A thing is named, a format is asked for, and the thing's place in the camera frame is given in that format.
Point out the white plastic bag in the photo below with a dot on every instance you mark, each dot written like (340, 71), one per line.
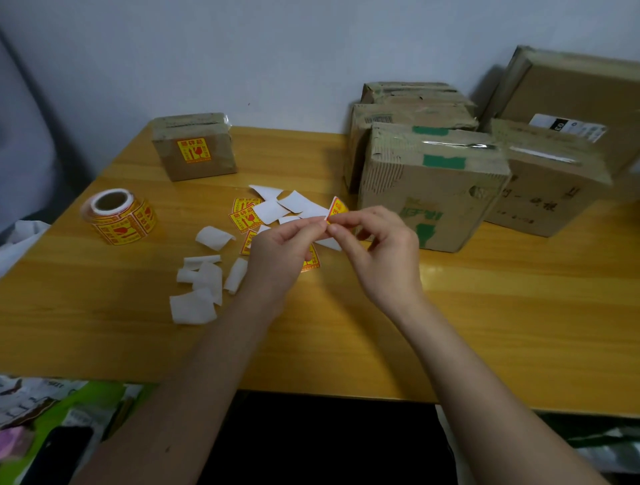
(17, 245)

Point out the person's right hand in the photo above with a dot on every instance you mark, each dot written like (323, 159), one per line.
(390, 265)

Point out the person's left thumb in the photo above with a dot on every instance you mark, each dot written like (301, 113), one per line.
(312, 241)

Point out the person's right thumb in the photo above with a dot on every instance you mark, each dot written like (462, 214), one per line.
(341, 239)

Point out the grey cushion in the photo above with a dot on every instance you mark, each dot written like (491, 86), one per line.
(22, 150)

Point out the person's left hand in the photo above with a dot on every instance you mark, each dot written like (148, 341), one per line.
(270, 260)

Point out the worn cardboard box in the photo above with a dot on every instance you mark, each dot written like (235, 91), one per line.
(395, 117)

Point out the person's left forearm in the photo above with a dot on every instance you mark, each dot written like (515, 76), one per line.
(200, 389)

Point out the pile of white backing papers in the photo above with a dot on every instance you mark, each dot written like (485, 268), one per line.
(200, 285)

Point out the pink item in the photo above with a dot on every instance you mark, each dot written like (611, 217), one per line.
(12, 443)

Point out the green plastic bag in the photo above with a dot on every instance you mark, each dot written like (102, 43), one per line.
(95, 399)

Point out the yellow sticker on box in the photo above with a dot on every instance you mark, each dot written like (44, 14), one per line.
(194, 150)

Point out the large cardboard box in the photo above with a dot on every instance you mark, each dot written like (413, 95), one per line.
(575, 85)

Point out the roll of yellow stickers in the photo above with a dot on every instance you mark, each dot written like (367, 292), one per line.
(122, 220)

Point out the cardboard box with green tape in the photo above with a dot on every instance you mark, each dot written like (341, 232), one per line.
(430, 195)

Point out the yellow red sticker with backing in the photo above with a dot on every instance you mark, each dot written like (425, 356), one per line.
(338, 206)

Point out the flat cardboard box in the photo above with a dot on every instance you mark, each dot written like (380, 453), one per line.
(415, 92)

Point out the printed grey paper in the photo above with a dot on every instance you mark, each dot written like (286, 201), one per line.
(30, 399)

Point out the small taped cardboard box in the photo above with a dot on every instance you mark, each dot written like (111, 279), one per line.
(192, 150)

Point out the person's right forearm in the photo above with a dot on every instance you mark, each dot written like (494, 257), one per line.
(490, 399)

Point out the black flat item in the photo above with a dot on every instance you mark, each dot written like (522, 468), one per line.
(57, 457)

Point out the cardboard box with black print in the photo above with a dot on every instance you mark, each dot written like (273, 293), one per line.
(545, 190)

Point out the white shipping label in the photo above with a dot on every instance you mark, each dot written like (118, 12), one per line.
(575, 126)

